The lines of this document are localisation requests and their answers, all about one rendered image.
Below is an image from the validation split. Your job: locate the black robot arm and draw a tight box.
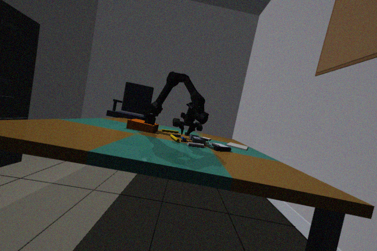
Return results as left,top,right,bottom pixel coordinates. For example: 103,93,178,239
145,72,209,125

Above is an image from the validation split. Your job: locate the grey keyboard with keys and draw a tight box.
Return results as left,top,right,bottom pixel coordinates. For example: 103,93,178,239
190,134,206,145

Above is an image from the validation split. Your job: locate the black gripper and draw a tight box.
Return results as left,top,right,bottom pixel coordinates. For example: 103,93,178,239
173,114,203,136

